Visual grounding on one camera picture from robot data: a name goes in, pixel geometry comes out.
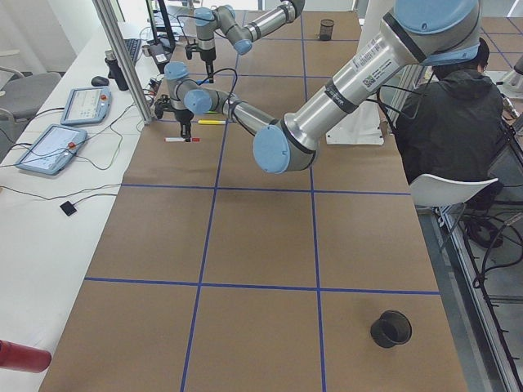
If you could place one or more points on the blue tape line lengthwise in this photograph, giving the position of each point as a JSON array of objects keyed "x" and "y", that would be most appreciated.
[{"x": 199, "y": 284}]

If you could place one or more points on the teach pendant far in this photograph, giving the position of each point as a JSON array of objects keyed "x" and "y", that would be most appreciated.
[{"x": 86, "y": 106}]

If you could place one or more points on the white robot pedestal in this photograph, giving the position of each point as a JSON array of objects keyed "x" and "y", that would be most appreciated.
[{"x": 362, "y": 127}]

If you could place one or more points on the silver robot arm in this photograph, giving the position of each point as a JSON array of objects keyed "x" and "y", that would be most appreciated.
[
  {"x": 411, "y": 33},
  {"x": 242, "y": 37}
]

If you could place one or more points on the black mesh cup far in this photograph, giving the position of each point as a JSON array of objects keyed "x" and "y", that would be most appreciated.
[{"x": 326, "y": 29}]

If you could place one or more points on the red bottle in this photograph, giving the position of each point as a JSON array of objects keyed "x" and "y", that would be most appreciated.
[{"x": 24, "y": 358}]

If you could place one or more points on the small black sensor box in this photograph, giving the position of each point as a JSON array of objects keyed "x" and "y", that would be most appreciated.
[{"x": 68, "y": 208}]

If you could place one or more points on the yellow highlighter pen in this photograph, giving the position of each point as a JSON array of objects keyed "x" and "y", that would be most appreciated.
[{"x": 211, "y": 122}]

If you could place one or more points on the black mesh cup near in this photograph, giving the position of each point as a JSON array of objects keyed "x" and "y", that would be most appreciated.
[{"x": 390, "y": 329}]

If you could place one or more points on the teach pendant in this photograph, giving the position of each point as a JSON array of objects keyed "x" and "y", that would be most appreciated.
[
  {"x": 86, "y": 106},
  {"x": 53, "y": 150}
]

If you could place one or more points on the teach pendant near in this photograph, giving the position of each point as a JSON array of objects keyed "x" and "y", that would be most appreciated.
[{"x": 53, "y": 150}]

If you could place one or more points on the black computer mouse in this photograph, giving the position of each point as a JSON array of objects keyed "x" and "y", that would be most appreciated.
[{"x": 99, "y": 81}]

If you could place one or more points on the black water bottle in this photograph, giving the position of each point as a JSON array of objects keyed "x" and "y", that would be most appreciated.
[{"x": 115, "y": 70}]

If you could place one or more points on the person in black jacket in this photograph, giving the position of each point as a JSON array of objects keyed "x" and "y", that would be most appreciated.
[{"x": 450, "y": 127}]

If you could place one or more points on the brown paper table cover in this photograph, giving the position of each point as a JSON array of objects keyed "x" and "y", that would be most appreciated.
[{"x": 299, "y": 267}]

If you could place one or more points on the aluminium frame post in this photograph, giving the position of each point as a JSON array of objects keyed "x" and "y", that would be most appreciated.
[{"x": 109, "y": 22}]

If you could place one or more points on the black mesh cup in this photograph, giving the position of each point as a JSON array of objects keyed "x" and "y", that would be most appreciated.
[
  {"x": 390, "y": 329},
  {"x": 326, "y": 29}
]

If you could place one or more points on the white marker red cap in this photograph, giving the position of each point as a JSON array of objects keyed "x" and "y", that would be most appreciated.
[{"x": 181, "y": 139}]

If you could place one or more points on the black keyboard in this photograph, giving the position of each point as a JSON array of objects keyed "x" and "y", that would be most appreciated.
[{"x": 133, "y": 46}]

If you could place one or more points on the white plastic chair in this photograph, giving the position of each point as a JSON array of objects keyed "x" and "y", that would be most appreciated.
[{"x": 428, "y": 190}]

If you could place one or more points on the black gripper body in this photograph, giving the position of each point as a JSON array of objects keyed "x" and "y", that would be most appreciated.
[
  {"x": 183, "y": 118},
  {"x": 208, "y": 55}
]

